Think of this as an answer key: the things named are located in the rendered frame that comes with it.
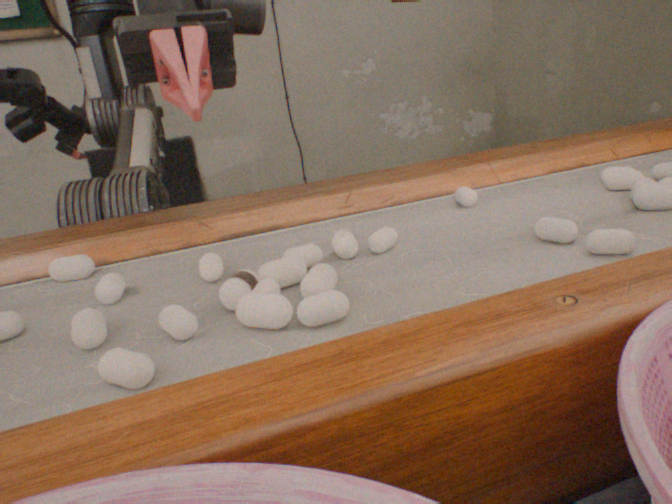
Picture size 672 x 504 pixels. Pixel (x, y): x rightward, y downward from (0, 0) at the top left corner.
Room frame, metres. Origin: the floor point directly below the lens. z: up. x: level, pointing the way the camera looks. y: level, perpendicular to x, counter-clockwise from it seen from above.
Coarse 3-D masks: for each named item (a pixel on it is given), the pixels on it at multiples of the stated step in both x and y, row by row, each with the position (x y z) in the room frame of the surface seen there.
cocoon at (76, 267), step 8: (72, 256) 0.44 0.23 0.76; (80, 256) 0.43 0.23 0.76; (56, 264) 0.43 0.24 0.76; (64, 264) 0.43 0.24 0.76; (72, 264) 0.43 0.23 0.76; (80, 264) 0.43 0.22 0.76; (88, 264) 0.43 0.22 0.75; (56, 272) 0.42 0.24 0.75; (64, 272) 0.43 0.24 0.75; (72, 272) 0.43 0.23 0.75; (80, 272) 0.43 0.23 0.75; (88, 272) 0.43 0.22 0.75; (56, 280) 0.43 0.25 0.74; (64, 280) 0.43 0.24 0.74
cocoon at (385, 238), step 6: (384, 228) 0.41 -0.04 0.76; (390, 228) 0.41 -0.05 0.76; (372, 234) 0.40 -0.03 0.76; (378, 234) 0.40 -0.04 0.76; (384, 234) 0.40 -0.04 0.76; (390, 234) 0.40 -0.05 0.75; (396, 234) 0.41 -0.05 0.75; (372, 240) 0.40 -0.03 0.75; (378, 240) 0.39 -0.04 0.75; (384, 240) 0.39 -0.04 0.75; (390, 240) 0.40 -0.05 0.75; (396, 240) 0.41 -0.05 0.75; (372, 246) 0.40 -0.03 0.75; (378, 246) 0.39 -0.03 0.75; (384, 246) 0.39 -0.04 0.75; (390, 246) 0.40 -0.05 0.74; (378, 252) 0.40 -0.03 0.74
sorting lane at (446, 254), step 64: (512, 192) 0.55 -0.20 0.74; (576, 192) 0.52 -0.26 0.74; (192, 256) 0.46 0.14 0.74; (256, 256) 0.44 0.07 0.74; (384, 256) 0.39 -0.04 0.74; (448, 256) 0.37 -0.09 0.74; (512, 256) 0.35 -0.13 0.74; (576, 256) 0.34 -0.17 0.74; (64, 320) 0.34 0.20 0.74; (128, 320) 0.32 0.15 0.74; (384, 320) 0.27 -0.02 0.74; (0, 384) 0.26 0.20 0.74; (64, 384) 0.25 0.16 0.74
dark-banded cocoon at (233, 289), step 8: (232, 280) 0.32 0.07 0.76; (240, 280) 0.32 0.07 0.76; (224, 288) 0.31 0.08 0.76; (232, 288) 0.31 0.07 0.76; (240, 288) 0.31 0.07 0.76; (248, 288) 0.32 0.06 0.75; (224, 296) 0.31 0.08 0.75; (232, 296) 0.31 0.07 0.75; (240, 296) 0.31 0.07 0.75; (224, 304) 0.31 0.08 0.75; (232, 304) 0.31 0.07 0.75
